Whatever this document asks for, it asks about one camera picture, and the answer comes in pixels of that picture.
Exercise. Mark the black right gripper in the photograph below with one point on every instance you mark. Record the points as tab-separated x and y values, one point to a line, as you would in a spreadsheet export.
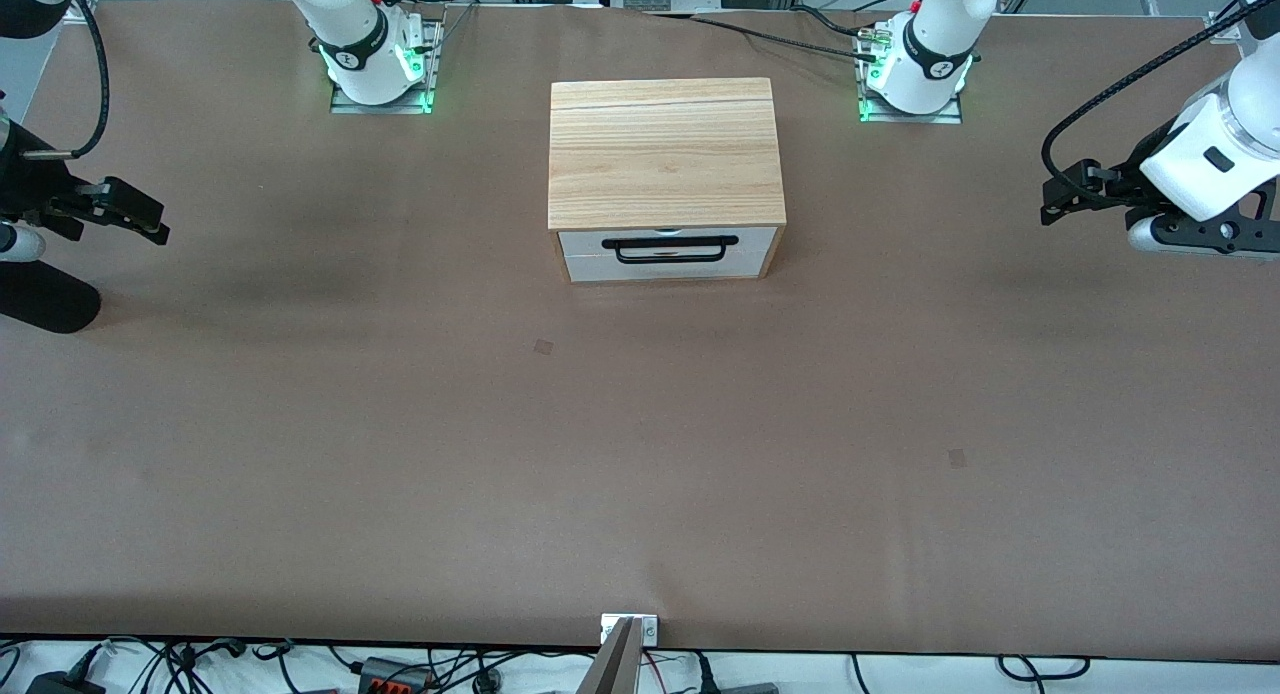
28	182

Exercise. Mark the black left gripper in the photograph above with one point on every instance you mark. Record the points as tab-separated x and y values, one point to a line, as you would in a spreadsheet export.
1127	181

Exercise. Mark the light wooden drawer cabinet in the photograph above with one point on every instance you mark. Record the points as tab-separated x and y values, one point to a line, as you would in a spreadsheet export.
665	154

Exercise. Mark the black rounded object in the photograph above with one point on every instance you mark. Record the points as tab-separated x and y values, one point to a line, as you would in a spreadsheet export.
45	302

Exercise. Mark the black power adapter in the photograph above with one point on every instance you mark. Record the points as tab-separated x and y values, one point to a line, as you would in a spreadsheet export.
60	686

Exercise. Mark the black box with red connectors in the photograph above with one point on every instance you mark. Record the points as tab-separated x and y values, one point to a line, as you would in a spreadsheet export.
390	679

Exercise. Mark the grey block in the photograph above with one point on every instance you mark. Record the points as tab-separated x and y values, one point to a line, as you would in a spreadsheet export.
750	689

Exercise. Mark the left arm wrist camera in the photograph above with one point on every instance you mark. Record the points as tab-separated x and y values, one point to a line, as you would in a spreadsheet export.
1148	236

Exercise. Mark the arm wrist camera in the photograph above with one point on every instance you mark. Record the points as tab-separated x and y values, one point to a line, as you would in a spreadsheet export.
1148	236
20	244

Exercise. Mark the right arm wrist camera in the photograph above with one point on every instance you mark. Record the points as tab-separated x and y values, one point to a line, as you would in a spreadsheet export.
20	244

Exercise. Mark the metal table corner bracket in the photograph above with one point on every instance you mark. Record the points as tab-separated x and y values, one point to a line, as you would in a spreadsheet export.
1220	26
88	7

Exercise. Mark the small metal bracket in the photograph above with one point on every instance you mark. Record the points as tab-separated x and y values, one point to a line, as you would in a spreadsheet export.
650	629

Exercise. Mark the grey mounting post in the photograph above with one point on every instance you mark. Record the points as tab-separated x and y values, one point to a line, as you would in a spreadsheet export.
612	669

